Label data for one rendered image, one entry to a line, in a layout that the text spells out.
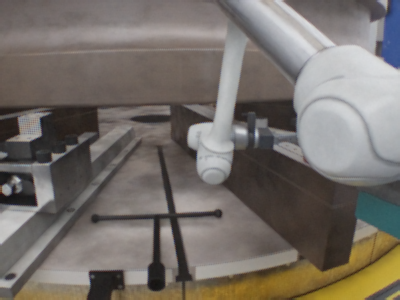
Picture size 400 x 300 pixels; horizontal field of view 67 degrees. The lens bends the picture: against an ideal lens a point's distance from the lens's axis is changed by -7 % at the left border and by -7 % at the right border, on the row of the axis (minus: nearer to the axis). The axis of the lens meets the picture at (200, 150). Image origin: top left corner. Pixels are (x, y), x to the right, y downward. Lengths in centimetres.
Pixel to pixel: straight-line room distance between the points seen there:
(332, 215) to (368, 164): 80
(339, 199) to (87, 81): 121
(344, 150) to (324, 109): 6
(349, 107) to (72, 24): 157
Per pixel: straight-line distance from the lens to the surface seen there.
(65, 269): 137
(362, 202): 71
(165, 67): 158
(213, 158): 98
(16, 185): 157
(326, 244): 127
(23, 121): 160
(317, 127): 44
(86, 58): 163
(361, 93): 43
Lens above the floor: 108
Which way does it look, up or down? 16 degrees down
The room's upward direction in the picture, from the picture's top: straight up
